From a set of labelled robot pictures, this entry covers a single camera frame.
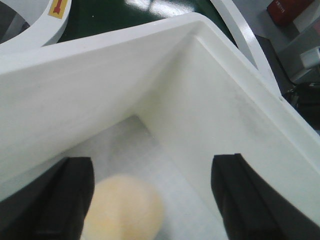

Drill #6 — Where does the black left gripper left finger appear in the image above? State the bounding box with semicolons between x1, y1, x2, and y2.
0;157;94;240

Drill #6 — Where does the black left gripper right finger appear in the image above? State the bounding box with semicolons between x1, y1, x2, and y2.
211;153;320;240

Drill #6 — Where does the yellow round plush toy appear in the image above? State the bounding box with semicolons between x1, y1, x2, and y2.
81;174;165;240

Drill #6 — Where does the white plastic tote crate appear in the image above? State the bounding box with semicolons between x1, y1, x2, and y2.
0;13;320;240

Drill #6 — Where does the red box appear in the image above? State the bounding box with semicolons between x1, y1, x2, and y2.
266;0;314;27

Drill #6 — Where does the white outer conveyor rim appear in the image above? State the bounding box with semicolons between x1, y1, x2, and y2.
211;0;282;97

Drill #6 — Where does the white inner conveyor ring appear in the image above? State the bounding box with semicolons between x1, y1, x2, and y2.
0;0;73;55

